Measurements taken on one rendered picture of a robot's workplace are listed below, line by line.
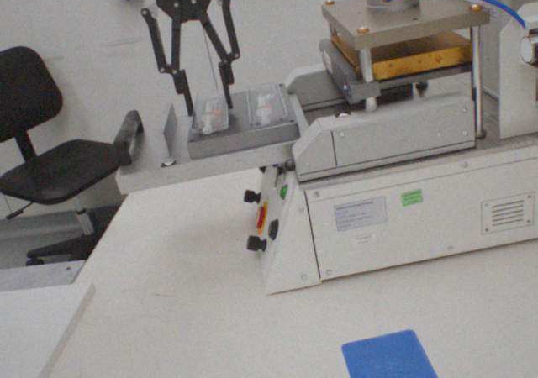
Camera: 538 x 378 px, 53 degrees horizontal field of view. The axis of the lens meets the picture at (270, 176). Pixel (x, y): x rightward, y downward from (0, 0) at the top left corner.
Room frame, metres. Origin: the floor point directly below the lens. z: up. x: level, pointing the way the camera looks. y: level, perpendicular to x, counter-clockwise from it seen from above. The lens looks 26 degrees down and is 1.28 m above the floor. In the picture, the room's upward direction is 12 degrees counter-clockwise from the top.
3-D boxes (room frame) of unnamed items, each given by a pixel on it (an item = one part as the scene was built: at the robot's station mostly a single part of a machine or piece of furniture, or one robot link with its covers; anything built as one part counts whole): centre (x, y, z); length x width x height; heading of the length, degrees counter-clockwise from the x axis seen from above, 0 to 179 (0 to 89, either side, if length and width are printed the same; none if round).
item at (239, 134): (0.84, 0.03, 0.98); 0.20 x 0.17 x 0.03; 179
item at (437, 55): (0.83, -0.23, 1.07); 0.22 x 0.17 x 0.10; 179
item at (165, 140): (0.84, 0.07, 0.97); 0.30 x 0.22 x 0.08; 89
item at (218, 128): (0.84, 0.07, 1.00); 0.18 x 0.06 x 0.02; 0
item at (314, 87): (0.97, -0.17, 0.96); 0.25 x 0.05 x 0.07; 89
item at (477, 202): (0.82, -0.23, 0.84); 0.53 x 0.37 x 0.17; 89
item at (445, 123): (0.70, -0.16, 0.96); 0.26 x 0.05 x 0.07; 89
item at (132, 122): (0.84, 0.21, 0.99); 0.15 x 0.02 x 0.04; 179
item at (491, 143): (0.83, -0.27, 0.93); 0.46 x 0.35 x 0.01; 89
